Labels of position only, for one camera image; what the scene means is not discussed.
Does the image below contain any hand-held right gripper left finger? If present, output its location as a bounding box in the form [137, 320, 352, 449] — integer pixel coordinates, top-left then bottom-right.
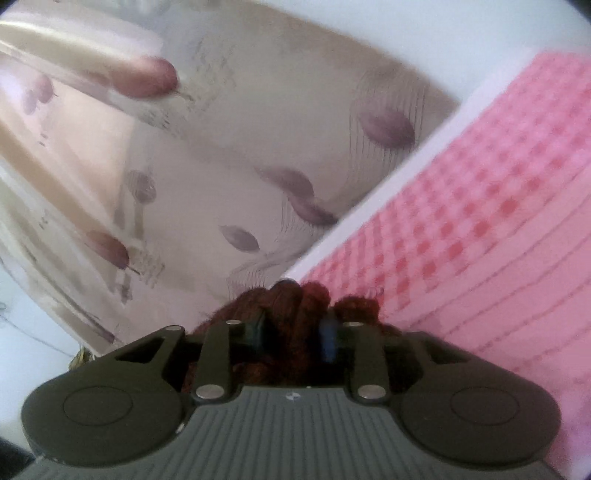
[104, 318, 269, 403]

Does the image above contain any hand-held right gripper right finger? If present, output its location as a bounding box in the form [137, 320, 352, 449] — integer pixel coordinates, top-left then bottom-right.
[321, 308, 465, 403]

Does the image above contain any maroon knit garment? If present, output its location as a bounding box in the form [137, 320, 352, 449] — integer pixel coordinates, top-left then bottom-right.
[182, 279, 409, 395]

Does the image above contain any beige leaf print curtain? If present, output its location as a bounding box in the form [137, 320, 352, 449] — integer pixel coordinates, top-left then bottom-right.
[0, 0, 461, 357]

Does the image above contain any pink bed sheet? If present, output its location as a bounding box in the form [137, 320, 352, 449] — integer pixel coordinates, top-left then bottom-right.
[288, 46, 591, 480]

